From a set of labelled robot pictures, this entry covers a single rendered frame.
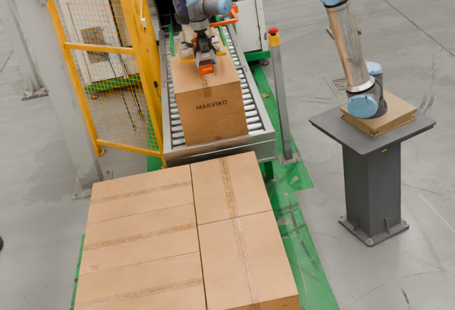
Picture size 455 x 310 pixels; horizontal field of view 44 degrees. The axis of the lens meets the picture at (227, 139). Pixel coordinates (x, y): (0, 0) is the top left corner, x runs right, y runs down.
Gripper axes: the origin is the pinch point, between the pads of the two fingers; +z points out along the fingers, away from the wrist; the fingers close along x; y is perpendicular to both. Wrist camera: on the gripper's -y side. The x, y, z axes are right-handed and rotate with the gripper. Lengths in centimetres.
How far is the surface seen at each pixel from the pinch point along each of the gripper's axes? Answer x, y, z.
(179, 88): 18.7, 35.1, 26.3
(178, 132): 26, 54, 66
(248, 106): -24, 71, 66
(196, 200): 20, -25, 67
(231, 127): -8, 29, 57
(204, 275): 20, -84, 66
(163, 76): 34, 140, 62
